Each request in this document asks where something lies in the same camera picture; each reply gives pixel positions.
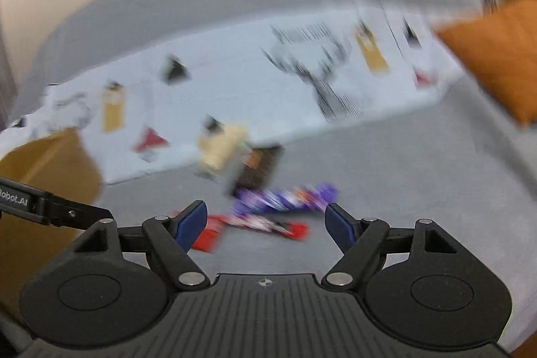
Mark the dark brown snack packet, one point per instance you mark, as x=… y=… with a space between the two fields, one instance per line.
x=260 y=167

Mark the orange pillow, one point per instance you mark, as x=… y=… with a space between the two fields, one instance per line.
x=499 y=56

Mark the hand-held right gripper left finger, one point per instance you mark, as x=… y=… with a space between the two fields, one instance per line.
x=191 y=224

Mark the purple snack packet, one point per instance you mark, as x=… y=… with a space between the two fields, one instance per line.
x=285 y=198

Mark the white printed blanket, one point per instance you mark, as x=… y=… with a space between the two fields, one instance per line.
x=235 y=89

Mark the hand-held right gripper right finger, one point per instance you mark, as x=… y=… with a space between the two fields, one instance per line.
x=337 y=227

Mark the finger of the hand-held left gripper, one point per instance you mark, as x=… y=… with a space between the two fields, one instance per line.
x=79 y=214

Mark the brown cardboard box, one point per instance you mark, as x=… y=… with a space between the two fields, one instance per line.
x=46 y=169

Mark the grey bed sheet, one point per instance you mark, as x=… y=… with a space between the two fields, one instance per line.
x=398 y=173

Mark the beige snack packet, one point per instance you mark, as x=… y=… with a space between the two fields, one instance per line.
x=220 y=150

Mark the red and white snack packet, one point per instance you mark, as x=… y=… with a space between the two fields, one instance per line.
x=272 y=226

